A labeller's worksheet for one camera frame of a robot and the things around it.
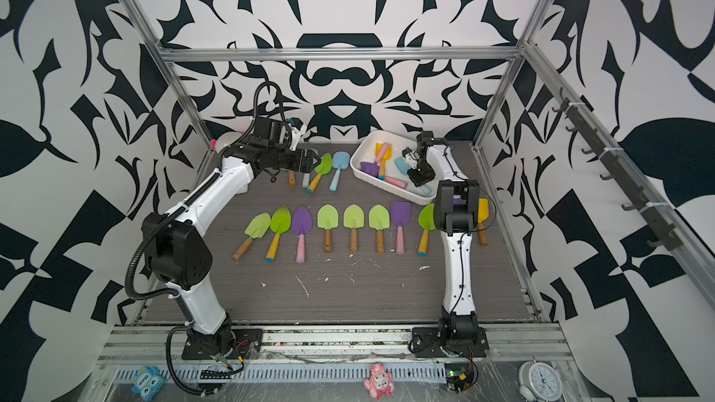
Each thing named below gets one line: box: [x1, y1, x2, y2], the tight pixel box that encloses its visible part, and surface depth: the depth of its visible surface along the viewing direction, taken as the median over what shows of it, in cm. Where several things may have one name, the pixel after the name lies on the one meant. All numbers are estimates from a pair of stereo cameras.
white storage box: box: [350, 129, 439, 206], surface depth 114 cm
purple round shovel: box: [291, 205, 313, 264], surface depth 98 cm
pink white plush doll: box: [209, 131, 246, 153], surface depth 115 cm
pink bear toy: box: [363, 362, 394, 401], surface depth 68 cm
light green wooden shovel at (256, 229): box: [232, 213, 271, 262], surface depth 98 cm
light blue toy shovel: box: [328, 150, 351, 192], surface depth 116 cm
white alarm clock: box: [519, 360, 563, 402], surface depth 67 cm
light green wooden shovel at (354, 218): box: [342, 203, 365, 254], surface depth 99 cm
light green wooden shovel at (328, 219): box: [316, 203, 340, 254], surface depth 101 cm
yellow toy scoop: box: [374, 142, 393, 181], surface depth 117 cm
